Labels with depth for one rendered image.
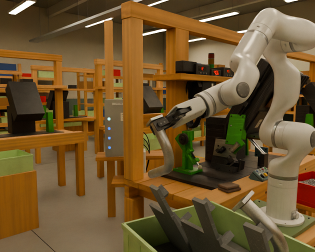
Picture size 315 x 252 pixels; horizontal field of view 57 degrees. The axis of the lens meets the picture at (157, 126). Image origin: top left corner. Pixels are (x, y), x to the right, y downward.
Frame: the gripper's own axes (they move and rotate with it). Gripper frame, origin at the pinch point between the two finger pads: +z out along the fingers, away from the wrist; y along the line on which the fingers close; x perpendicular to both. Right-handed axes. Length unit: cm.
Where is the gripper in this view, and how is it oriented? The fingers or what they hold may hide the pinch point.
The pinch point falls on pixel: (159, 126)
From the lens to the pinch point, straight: 86.7
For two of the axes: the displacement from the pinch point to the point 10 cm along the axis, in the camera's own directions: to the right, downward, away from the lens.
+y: 2.6, -3.2, -9.1
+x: 4.8, 8.6, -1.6
